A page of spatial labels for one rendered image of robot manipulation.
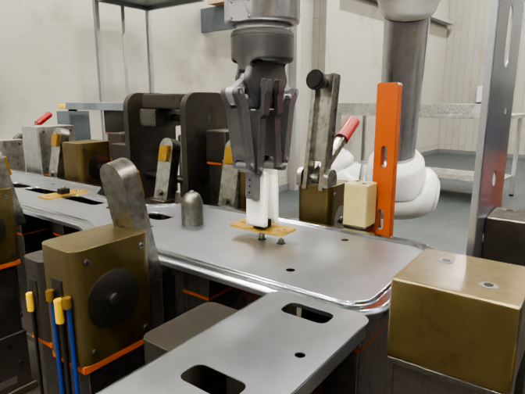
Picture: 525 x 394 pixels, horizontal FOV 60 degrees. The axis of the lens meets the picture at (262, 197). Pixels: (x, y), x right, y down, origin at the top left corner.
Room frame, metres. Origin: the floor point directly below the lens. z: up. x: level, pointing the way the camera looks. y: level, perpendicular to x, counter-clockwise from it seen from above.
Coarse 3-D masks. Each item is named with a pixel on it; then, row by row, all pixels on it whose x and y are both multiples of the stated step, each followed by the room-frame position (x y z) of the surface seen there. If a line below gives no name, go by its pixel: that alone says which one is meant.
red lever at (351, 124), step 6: (348, 120) 0.77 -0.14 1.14; (354, 120) 0.77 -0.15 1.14; (342, 126) 0.76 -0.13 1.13; (348, 126) 0.76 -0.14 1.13; (354, 126) 0.76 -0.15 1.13; (342, 132) 0.74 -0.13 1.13; (348, 132) 0.75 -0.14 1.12; (336, 138) 0.74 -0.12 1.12; (342, 138) 0.74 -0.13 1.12; (348, 138) 0.74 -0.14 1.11; (336, 144) 0.73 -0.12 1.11; (342, 144) 0.73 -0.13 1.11; (336, 150) 0.72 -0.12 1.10; (336, 156) 0.72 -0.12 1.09; (318, 168) 0.69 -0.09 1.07; (312, 174) 0.68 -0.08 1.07; (318, 174) 0.68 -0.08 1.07; (312, 180) 0.68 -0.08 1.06; (318, 180) 0.67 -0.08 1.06
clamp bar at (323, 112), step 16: (320, 80) 0.66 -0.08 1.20; (336, 80) 0.69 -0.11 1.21; (320, 96) 0.70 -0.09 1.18; (336, 96) 0.69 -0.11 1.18; (320, 112) 0.70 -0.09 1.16; (336, 112) 0.69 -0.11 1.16; (320, 128) 0.69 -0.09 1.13; (320, 144) 0.69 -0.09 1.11; (320, 160) 0.68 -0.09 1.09; (304, 176) 0.68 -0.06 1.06; (320, 176) 0.67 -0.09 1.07
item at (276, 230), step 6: (234, 222) 0.59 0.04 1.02; (240, 222) 0.59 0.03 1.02; (270, 222) 0.57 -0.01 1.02; (246, 228) 0.56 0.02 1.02; (252, 228) 0.56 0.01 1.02; (258, 228) 0.56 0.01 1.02; (264, 228) 0.56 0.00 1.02; (270, 228) 0.56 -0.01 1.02; (276, 228) 0.56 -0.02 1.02; (282, 228) 0.56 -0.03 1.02; (288, 228) 0.56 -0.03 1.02; (294, 228) 0.56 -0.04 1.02; (270, 234) 0.54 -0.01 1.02; (276, 234) 0.53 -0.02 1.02; (282, 234) 0.53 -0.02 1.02; (288, 234) 0.54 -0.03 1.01
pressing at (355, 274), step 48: (96, 192) 0.87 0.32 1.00; (192, 240) 0.56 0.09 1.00; (240, 240) 0.56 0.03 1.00; (288, 240) 0.56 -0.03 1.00; (336, 240) 0.56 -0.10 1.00; (384, 240) 0.56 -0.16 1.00; (240, 288) 0.44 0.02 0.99; (288, 288) 0.42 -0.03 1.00; (336, 288) 0.41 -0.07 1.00; (384, 288) 0.41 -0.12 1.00
